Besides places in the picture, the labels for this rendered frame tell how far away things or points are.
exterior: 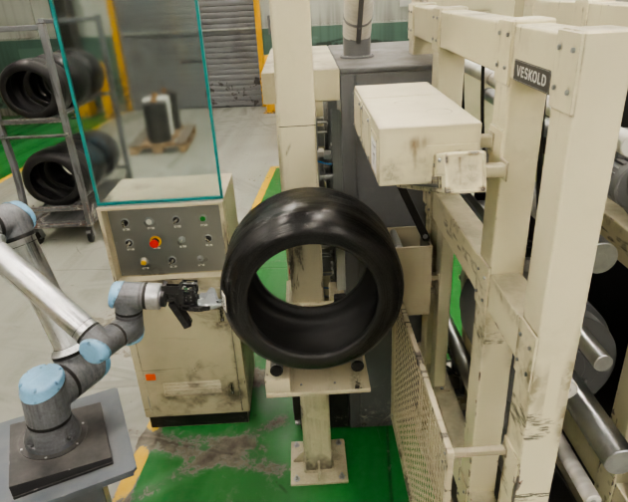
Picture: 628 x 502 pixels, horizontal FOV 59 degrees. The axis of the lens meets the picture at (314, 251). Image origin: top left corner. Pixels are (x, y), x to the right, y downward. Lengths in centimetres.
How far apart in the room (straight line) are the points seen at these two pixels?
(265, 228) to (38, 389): 97
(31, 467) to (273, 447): 120
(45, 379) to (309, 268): 101
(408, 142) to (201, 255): 147
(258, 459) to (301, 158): 157
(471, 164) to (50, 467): 169
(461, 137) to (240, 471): 202
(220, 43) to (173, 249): 874
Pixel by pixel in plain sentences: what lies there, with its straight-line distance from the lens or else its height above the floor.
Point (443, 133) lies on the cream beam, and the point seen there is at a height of 176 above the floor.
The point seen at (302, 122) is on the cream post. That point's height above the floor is 167.
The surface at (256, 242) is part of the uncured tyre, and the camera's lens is 167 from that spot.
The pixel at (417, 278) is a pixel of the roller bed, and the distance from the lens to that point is 214.
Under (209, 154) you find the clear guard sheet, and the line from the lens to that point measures 240.
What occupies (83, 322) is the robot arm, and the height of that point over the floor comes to 116.
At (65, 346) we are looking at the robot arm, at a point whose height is 95.
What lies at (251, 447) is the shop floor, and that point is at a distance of 298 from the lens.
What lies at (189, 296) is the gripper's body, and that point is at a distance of 188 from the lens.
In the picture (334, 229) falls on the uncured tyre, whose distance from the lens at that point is 164.
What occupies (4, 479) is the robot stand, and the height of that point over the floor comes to 60.
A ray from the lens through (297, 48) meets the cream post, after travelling 191.
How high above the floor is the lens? 210
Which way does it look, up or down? 26 degrees down
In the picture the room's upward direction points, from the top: 3 degrees counter-clockwise
